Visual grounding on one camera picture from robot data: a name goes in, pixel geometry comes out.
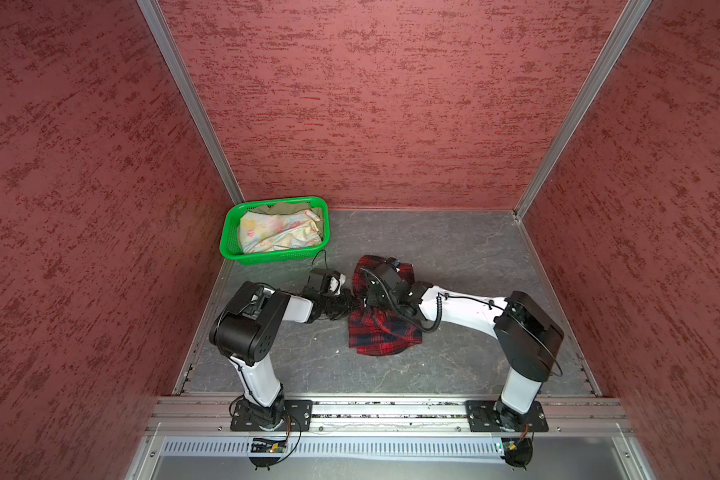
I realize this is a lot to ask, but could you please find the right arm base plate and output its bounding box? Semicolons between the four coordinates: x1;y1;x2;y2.
465;400;549;433

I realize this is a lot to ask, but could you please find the aluminium front rail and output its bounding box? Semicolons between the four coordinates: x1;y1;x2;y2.
146;392;634;438

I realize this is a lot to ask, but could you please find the slotted cable duct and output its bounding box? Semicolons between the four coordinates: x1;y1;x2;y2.
160;436;504;462

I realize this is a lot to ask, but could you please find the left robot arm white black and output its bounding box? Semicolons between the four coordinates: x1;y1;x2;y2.
209;281;359;432

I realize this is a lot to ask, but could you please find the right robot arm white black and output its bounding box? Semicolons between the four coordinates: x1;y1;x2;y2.
359;258;565;433

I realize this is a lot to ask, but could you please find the olive green garment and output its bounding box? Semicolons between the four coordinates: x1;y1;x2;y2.
252;202;312;215

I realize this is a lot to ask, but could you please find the left aluminium corner post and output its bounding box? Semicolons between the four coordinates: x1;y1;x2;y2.
137;0;245;204

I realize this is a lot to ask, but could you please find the pastel floral skirt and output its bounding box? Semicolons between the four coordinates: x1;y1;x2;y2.
238;209;324;254

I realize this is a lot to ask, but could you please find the red plaid skirt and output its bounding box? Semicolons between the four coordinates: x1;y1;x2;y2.
348;255;423;356

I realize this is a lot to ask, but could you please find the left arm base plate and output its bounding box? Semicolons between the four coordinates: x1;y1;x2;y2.
230;399;313;432

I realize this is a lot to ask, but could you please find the right aluminium corner post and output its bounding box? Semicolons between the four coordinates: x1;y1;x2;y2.
513;0;652;223

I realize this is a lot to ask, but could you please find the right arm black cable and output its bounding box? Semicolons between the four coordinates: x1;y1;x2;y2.
359;266;565;379

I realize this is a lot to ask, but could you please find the aluminium corner post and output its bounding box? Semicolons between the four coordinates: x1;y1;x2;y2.
137;0;245;204
513;0;652;223

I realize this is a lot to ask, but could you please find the green plastic basket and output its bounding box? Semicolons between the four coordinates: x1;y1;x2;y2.
219;196;331;265

